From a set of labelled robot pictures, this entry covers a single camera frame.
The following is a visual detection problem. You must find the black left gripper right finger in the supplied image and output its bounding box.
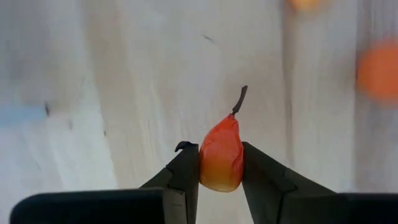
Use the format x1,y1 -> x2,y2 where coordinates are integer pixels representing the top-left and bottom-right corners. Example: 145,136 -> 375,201
241,141 -> 338,224

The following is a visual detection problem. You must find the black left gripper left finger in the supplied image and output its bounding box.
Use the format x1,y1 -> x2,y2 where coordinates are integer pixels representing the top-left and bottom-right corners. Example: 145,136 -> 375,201
139,141 -> 200,224

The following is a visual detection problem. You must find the yellow orange pear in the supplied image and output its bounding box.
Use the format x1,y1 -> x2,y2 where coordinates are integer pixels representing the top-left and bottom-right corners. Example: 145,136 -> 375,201
198,85 -> 249,193

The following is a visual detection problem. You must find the red orange pear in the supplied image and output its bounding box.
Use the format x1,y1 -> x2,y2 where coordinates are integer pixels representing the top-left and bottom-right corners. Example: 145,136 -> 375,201
356,39 -> 398,108

